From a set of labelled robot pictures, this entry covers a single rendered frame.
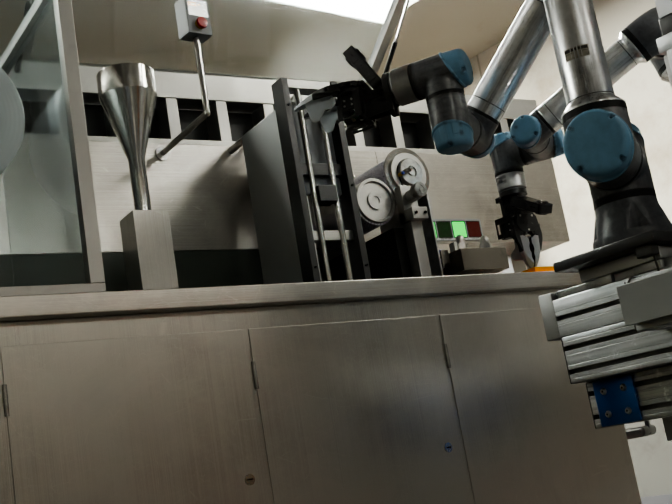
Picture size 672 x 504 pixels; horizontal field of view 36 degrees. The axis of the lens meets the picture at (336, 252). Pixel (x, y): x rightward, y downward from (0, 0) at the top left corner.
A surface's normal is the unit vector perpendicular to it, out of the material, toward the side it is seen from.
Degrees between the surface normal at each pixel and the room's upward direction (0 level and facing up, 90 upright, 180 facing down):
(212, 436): 90
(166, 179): 90
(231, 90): 90
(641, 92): 90
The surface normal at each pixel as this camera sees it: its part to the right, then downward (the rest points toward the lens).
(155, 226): 0.52, -0.27
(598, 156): -0.40, -0.01
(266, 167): -0.84, 0.03
